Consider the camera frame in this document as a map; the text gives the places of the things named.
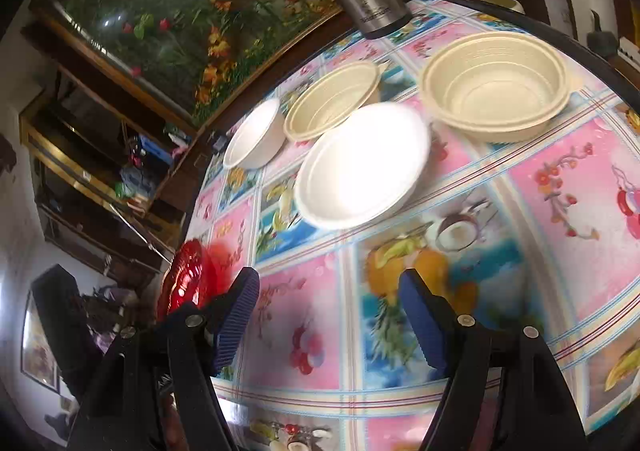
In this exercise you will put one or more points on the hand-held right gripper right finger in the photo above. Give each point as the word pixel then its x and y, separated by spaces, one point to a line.
pixel 422 326

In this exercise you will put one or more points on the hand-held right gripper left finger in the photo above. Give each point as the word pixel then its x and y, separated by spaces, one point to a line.
pixel 235 326

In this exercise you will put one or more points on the red plastic dish rack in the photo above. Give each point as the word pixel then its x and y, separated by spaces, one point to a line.
pixel 182 281

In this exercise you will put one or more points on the white round plate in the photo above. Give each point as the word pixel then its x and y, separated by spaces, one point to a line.
pixel 360 166

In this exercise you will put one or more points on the small white bowl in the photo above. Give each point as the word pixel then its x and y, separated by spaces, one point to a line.
pixel 252 136

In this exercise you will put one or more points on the smooth beige bowl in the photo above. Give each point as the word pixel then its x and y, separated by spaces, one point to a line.
pixel 500 126

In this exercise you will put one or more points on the small green item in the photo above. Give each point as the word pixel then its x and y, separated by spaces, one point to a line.
pixel 120 189

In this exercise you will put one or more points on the grey-blue jug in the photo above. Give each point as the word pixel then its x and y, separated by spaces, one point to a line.
pixel 132 178

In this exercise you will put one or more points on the fruit print tablecloth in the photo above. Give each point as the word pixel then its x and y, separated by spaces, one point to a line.
pixel 575 231

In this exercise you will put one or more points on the small dark box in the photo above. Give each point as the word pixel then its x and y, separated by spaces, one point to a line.
pixel 218 141

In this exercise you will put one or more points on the blue plastic container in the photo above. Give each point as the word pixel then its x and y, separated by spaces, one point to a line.
pixel 155 151

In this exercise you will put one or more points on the dark wooden shelf unit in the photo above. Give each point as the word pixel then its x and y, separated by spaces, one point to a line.
pixel 125 96

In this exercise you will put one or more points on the ribbed beige bowl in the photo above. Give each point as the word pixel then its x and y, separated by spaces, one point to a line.
pixel 325 106

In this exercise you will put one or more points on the floral framed picture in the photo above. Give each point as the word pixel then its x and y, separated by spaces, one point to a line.
pixel 175 6

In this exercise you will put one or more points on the cream cup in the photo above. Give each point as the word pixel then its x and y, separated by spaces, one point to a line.
pixel 502 5

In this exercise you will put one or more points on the dark figurine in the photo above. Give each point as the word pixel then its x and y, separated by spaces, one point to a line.
pixel 602 38

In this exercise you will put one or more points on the framed wall picture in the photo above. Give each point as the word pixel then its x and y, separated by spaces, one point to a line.
pixel 37 346

